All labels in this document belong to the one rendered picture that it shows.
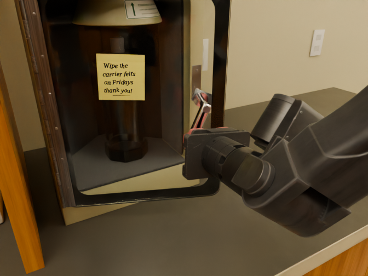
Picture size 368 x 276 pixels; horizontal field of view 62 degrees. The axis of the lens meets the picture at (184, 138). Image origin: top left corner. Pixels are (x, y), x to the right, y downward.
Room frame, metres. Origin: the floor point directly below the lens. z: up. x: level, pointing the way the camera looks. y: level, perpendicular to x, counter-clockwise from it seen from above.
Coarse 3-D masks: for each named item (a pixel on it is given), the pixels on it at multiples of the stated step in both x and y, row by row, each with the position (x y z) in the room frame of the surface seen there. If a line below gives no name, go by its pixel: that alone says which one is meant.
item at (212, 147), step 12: (228, 132) 0.40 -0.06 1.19; (240, 132) 0.41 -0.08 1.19; (192, 144) 0.37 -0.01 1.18; (204, 144) 0.38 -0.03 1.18; (216, 144) 0.37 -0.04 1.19; (228, 144) 0.36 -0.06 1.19; (240, 144) 0.36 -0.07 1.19; (192, 156) 0.37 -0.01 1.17; (204, 156) 0.37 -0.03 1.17; (216, 156) 0.35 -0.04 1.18; (192, 168) 0.37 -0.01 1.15; (204, 168) 0.37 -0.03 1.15; (216, 168) 0.34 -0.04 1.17
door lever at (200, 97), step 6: (198, 96) 0.51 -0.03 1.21; (204, 96) 0.51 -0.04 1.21; (198, 102) 0.51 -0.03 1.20; (204, 102) 0.47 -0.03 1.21; (204, 108) 0.46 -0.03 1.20; (210, 108) 0.47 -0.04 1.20; (198, 114) 0.47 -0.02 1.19; (204, 114) 0.47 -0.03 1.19; (198, 120) 0.47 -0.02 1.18; (204, 120) 0.47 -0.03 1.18; (192, 126) 0.47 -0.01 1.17; (198, 126) 0.47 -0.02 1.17
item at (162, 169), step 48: (48, 0) 0.49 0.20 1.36; (96, 0) 0.49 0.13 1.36; (144, 0) 0.50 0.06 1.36; (192, 0) 0.51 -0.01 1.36; (48, 48) 0.48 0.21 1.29; (96, 48) 0.49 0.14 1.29; (144, 48) 0.50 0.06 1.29; (192, 48) 0.51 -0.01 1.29; (96, 96) 0.49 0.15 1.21; (192, 96) 0.51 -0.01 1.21; (96, 144) 0.49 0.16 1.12; (144, 144) 0.50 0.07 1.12; (96, 192) 0.49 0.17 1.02; (144, 192) 0.50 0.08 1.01; (192, 192) 0.52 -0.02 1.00
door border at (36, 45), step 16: (32, 0) 0.48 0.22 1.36; (32, 16) 0.48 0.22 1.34; (32, 32) 0.48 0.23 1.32; (32, 48) 0.48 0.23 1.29; (48, 64) 0.48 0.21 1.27; (48, 80) 0.48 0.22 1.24; (48, 96) 0.48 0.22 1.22; (48, 112) 0.48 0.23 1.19; (64, 160) 0.48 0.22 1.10; (64, 176) 0.48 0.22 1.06; (64, 192) 0.48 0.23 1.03
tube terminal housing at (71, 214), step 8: (16, 0) 0.51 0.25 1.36; (16, 8) 0.56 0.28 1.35; (24, 32) 0.49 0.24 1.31; (24, 40) 0.53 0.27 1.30; (32, 72) 0.50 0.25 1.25; (32, 80) 0.55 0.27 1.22; (40, 112) 0.52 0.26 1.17; (40, 120) 0.58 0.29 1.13; (48, 144) 0.49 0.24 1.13; (48, 152) 0.53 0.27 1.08; (56, 184) 0.49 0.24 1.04; (56, 192) 0.55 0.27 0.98; (64, 208) 0.49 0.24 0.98; (72, 208) 0.50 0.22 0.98; (80, 208) 0.50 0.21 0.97; (88, 208) 0.51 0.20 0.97; (96, 208) 0.52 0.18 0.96; (104, 208) 0.53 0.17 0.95; (112, 208) 0.54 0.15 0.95; (64, 216) 0.49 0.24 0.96; (72, 216) 0.50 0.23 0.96; (80, 216) 0.50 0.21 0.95; (88, 216) 0.51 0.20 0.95
